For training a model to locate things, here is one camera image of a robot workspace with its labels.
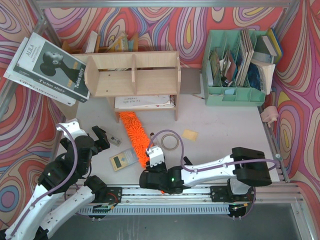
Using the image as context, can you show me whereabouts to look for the black and white stapler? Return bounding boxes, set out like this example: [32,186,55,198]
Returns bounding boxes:
[106,132,122,147]

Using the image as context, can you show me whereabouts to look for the orange microfiber duster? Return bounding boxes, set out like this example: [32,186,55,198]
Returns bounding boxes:
[118,111,166,195]

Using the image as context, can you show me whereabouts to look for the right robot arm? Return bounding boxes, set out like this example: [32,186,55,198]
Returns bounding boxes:
[139,146,272,195]

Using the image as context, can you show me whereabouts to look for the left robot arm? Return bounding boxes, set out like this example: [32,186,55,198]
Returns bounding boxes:
[0,120,107,240]

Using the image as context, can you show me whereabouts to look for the wooden bookshelf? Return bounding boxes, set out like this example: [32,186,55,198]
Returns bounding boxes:
[74,51,181,122]

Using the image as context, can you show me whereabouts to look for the grey pocket calculator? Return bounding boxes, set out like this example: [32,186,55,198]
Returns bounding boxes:
[109,148,139,172]

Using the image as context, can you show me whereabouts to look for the black plastic clip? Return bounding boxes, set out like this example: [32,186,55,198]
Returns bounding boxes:
[183,156,193,166]

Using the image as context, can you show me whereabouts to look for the yellow sticky note pad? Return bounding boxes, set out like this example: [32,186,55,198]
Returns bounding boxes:
[182,129,199,142]

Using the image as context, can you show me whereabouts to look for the spiral notebook on lower shelf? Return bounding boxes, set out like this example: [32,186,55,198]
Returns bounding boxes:
[114,95,175,109]

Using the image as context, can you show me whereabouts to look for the Twins story magazine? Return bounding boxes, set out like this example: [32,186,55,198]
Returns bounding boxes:
[13,32,90,103]

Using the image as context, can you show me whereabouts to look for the grey brown mat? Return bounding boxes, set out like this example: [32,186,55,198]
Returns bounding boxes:
[180,67,201,95]

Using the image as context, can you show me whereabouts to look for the green desk organizer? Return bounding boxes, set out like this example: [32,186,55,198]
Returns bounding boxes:
[201,29,266,107]

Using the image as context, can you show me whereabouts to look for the open book beside organizer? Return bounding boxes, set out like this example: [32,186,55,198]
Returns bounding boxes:
[251,59,276,95]

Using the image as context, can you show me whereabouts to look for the blue yellow book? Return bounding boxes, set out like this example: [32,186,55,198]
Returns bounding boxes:
[254,28,283,65]

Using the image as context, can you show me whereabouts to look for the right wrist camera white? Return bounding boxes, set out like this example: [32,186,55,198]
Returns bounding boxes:
[146,145,165,168]

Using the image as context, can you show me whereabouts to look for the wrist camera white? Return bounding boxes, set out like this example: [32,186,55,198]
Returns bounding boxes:
[56,118,87,140]
[146,145,165,168]

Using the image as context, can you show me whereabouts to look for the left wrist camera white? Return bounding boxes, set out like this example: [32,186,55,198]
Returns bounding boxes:
[56,118,87,140]

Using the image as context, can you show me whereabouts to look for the tape ring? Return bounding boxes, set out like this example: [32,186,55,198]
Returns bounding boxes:
[160,133,180,151]

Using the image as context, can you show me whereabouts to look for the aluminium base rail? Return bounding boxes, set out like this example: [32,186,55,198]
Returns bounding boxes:
[64,184,306,208]

